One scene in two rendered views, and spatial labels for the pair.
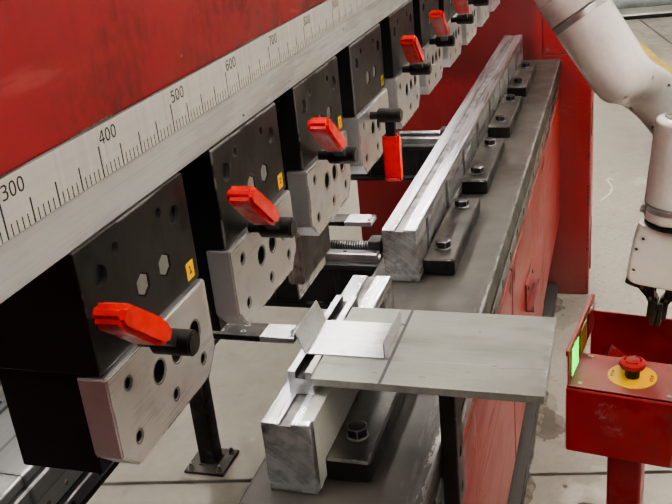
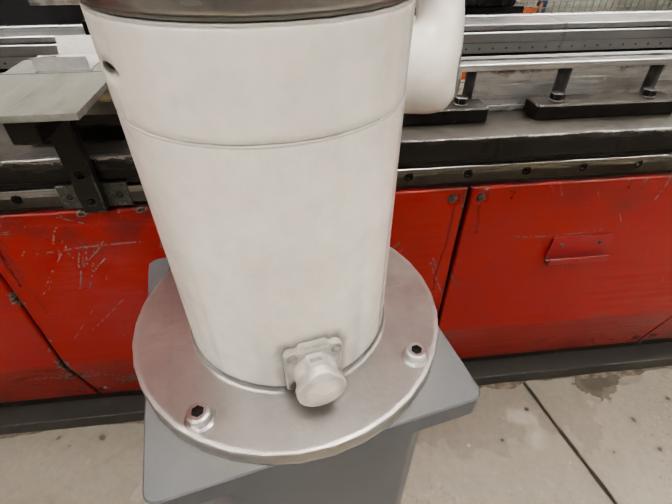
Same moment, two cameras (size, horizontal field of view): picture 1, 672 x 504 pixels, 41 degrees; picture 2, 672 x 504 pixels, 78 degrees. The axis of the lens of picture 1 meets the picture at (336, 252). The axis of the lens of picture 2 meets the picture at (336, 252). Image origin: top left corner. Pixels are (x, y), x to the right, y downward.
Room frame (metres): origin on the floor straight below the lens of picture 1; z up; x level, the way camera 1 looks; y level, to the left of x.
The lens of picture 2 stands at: (1.05, -0.89, 1.21)
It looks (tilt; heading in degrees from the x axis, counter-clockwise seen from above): 40 degrees down; 64
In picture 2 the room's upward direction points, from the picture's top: straight up
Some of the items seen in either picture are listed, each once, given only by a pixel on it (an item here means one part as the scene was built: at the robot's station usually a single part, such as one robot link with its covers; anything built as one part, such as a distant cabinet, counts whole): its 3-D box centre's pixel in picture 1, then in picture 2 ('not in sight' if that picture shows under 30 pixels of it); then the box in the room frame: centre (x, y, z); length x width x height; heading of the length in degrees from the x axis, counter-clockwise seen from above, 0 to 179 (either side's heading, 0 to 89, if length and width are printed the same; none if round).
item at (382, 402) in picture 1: (379, 400); (115, 126); (1.00, -0.04, 0.89); 0.30 x 0.05 x 0.03; 161
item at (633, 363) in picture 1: (632, 369); not in sight; (1.16, -0.43, 0.79); 0.04 x 0.04 x 0.04
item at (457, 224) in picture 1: (453, 233); (410, 113); (1.53, -0.22, 0.89); 0.30 x 0.05 x 0.03; 161
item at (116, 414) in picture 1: (105, 315); not in sight; (0.58, 0.17, 1.26); 0.15 x 0.09 x 0.17; 161
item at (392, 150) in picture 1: (387, 145); not in sight; (1.10, -0.08, 1.20); 0.04 x 0.02 x 0.10; 71
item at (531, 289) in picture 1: (532, 284); (580, 249); (1.90, -0.45, 0.59); 0.15 x 0.02 x 0.07; 161
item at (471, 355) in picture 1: (437, 350); (47, 86); (0.93, -0.11, 1.00); 0.26 x 0.18 x 0.01; 71
